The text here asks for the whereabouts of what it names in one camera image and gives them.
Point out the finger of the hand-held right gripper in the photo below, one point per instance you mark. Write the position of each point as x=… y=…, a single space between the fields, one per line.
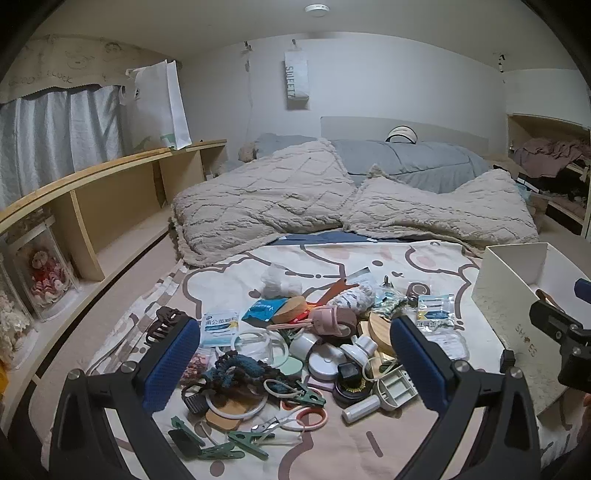
x=551 y=321
x=582 y=288

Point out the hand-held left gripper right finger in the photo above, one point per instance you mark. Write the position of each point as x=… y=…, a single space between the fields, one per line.
x=415 y=364

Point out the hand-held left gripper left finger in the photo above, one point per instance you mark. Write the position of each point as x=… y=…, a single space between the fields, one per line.
x=171 y=364

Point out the clear false nail box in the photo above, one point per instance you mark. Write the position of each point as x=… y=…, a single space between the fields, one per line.
x=443 y=344

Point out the white storage container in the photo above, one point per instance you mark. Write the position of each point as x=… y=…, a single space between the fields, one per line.
x=521 y=300

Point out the bag of pink buttons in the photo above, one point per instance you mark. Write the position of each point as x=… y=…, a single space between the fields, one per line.
x=198 y=362

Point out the white compartment tray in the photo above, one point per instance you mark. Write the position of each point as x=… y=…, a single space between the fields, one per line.
x=395 y=392

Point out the brown hair claw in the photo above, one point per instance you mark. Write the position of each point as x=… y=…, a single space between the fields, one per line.
x=161 y=323

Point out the black brush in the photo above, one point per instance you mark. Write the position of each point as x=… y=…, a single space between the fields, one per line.
x=194 y=401

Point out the wooden board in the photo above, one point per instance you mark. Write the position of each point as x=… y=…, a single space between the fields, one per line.
x=381 y=330

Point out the white small bottle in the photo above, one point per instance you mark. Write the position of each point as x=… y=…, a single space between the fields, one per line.
x=364 y=348

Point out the clear packet with blue label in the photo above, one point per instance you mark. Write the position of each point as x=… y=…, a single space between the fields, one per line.
x=434 y=311

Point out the white and blue packet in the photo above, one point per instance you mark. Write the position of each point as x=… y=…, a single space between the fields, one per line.
x=220 y=328

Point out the blue and brown crochet piece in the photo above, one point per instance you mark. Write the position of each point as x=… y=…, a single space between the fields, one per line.
x=235 y=374

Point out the black round box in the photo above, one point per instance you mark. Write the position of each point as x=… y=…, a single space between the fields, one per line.
x=348 y=383

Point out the white cylinder tube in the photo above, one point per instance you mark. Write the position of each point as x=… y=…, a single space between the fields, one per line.
x=361 y=409

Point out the brown tape roll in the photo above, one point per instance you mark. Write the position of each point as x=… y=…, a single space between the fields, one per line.
x=418 y=290

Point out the round wooden lid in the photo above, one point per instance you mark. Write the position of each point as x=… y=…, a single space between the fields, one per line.
x=226 y=417

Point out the white round disc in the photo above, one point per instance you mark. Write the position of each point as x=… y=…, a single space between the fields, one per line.
x=323 y=364

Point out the mint round lid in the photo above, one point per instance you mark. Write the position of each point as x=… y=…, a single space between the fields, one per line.
x=288 y=368

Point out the cartoon printed blanket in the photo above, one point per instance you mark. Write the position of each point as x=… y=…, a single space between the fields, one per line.
x=323 y=452

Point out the round cork lid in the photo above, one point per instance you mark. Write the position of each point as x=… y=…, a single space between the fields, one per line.
x=291 y=311

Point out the crumpled white plastic bag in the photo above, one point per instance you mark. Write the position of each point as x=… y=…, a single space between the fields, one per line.
x=279 y=281

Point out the pile of pink clothes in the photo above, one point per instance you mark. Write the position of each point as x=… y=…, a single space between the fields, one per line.
x=549 y=154

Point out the red-dress doll display case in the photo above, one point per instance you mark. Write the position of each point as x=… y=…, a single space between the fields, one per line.
x=44 y=277

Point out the navy bed sheet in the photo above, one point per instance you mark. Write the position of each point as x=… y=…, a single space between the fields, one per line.
x=323 y=237

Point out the beige tufted cushion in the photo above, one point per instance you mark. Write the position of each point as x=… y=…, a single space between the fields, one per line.
x=263 y=198
x=438 y=207

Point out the white-dress doll display case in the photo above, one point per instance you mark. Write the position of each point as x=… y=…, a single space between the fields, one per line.
x=11 y=323

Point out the closet shelf niche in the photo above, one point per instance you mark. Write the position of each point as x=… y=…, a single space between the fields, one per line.
x=521 y=129

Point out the wooden shelf unit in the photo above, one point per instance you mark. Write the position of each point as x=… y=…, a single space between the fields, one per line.
x=115 y=198

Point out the grey duvet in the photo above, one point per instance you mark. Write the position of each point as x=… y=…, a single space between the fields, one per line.
x=401 y=161

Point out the small beige plush toy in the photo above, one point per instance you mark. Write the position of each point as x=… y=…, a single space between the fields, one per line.
x=247 y=152

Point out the round white hat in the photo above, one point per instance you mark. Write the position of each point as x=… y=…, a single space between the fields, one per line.
x=400 y=134

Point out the grey headboard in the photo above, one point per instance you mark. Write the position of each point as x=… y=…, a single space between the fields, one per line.
x=360 y=127

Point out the grey curtain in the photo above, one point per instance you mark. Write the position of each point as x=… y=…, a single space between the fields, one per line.
x=55 y=134

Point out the white tote bag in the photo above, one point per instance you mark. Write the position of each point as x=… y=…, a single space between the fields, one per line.
x=159 y=106

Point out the white hanging tissue bag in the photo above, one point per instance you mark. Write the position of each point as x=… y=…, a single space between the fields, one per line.
x=295 y=78

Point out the beige printed valance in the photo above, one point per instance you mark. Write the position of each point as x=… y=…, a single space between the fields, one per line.
x=60 y=64

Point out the round ceiling smoke detector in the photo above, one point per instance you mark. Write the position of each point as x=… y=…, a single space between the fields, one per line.
x=316 y=8

